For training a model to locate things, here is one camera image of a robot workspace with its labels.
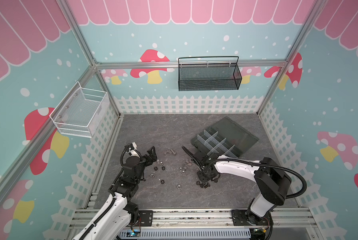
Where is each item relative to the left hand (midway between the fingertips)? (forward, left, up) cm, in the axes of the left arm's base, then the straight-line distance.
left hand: (148, 152), depth 81 cm
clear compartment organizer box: (+20, -49, -13) cm, 54 cm away
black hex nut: (-3, -2, -15) cm, 16 cm away
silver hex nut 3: (-5, -19, -14) cm, 24 cm away
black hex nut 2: (-2, -7, -15) cm, 17 cm away
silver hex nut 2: (-14, -17, -14) cm, 26 cm away
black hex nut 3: (-11, -7, -16) cm, 20 cm away
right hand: (-8, -31, -14) cm, 35 cm away
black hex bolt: (-12, -33, -15) cm, 38 cm away
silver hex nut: (-8, -1, -14) cm, 16 cm away
